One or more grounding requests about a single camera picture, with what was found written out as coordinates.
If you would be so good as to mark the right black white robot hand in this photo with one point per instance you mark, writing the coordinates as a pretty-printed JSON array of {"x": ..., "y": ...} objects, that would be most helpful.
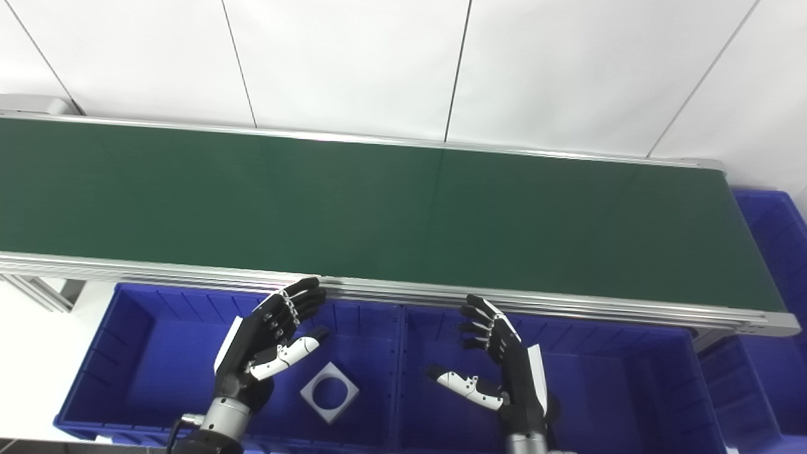
[{"x": 523, "y": 391}]

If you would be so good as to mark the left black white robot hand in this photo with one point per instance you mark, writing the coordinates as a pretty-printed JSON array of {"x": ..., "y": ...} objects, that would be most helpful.
[{"x": 249, "y": 353}]

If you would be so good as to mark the white square part with hole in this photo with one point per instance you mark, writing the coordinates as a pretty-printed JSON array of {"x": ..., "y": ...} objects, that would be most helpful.
[{"x": 343, "y": 397}]

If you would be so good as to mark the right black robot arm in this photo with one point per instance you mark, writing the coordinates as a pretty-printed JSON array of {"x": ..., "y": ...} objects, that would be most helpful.
[{"x": 526, "y": 444}]

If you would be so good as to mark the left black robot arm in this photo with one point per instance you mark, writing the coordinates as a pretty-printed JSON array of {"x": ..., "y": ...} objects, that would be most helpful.
[{"x": 220, "y": 422}]

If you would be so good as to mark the blue plastic bin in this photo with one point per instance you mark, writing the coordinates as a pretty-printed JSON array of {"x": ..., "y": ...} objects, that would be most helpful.
[
  {"x": 618, "y": 391},
  {"x": 775, "y": 378},
  {"x": 164, "y": 366}
]

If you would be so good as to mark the green conveyor belt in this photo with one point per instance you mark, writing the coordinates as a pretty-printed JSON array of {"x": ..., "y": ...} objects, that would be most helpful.
[
  {"x": 378, "y": 202},
  {"x": 410, "y": 293}
]

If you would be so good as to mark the aluminium conveyor leg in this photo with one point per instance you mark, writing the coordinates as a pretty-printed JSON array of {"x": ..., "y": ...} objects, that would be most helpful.
[
  {"x": 712, "y": 340},
  {"x": 38, "y": 293}
]

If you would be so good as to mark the grey conveyor end housing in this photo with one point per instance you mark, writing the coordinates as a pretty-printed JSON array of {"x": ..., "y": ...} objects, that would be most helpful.
[{"x": 31, "y": 104}]

